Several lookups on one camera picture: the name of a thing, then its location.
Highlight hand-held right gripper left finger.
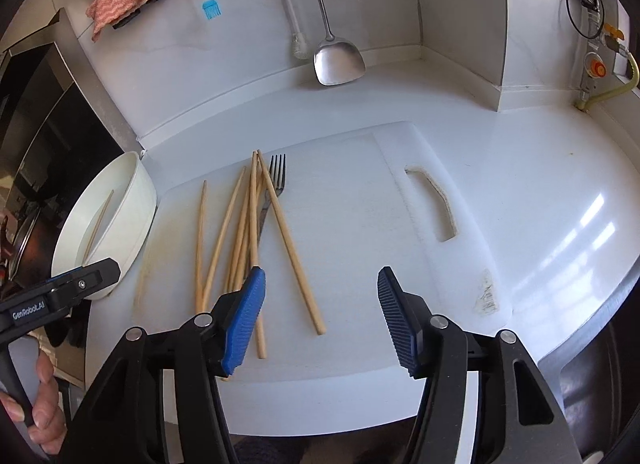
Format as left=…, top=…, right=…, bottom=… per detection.
left=57, top=266, right=267, bottom=464

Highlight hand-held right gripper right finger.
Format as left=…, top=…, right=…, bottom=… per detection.
left=376, top=266, right=583, bottom=464

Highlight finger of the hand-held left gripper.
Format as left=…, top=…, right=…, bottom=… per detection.
left=47, top=258, right=121, bottom=305

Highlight white bowl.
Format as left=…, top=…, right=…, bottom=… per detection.
left=51, top=151, right=157, bottom=301

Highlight dark metal fork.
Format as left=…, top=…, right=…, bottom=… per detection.
left=255, top=154, right=287, bottom=245

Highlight person's left hand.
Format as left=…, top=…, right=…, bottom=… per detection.
left=0, top=349, right=68, bottom=456

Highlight dark cooking pan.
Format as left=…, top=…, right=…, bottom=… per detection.
left=0, top=209, right=53, bottom=289

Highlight white cutting board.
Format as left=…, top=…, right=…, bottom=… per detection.
left=134, top=120, right=515, bottom=422

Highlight black glass kitchen appliance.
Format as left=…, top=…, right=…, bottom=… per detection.
left=0, top=41, right=138, bottom=375

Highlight metal spatula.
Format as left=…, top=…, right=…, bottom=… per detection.
left=297, top=0, right=366, bottom=86

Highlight white bottle brush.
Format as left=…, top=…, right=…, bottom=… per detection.
left=266, top=0, right=311, bottom=61

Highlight orange knob gas fitting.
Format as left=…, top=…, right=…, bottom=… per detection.
left=584, top=51, right=608, bottom=79

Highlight yellow gas hose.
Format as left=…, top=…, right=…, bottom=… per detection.
left=575, top=51, right=640, bottom=112

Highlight black cable loop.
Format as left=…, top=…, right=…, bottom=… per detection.
left=566, top=0, right=608, bottom=39

